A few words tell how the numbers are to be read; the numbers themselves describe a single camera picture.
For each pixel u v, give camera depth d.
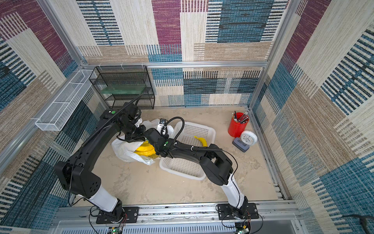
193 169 0.87
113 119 0.53
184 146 0.59
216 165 0.50
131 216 0.73
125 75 1.02
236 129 0.97
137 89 1.00
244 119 0.96
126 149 0.72
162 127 0.76
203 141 0.98
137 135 0.69
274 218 0.73
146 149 0.82
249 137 0.94
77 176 0.42
